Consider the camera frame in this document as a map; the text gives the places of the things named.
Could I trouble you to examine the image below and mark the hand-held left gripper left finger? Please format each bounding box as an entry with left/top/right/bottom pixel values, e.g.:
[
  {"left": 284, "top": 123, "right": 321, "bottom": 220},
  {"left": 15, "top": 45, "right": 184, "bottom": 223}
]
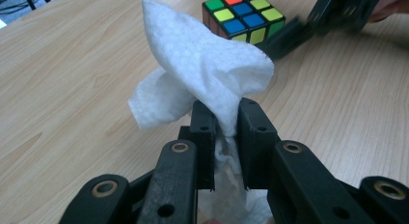
[{"left": 188, "top": 99, "right": 220, "bottom": 191}]

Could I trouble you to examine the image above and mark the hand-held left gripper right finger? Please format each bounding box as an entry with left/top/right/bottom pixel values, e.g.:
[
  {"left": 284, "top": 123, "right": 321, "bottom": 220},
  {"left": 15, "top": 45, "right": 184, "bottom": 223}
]
[{"left": 236, "top": 97, "right": 281, "bottom": 191}]

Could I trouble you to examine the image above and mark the multicoloured puzzle cube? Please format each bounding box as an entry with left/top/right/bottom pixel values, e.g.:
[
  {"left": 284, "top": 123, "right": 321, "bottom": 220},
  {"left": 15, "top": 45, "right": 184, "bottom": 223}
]
[{"left": 201, "top": 0, "right": 286, "bottom": 46}]

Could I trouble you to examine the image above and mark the white wet wipe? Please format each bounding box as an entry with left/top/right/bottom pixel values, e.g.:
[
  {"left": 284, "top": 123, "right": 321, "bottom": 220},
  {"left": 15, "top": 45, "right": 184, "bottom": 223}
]
[{"left": 126, "top": 0, "right": 276, "bottom": 224}]

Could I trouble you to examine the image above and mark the black folding chair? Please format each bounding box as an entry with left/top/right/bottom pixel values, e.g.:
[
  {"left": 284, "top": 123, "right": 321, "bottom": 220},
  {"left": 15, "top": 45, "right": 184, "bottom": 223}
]
[{"left": 22, "top": 0, "right": 52, "bottom": 12}]

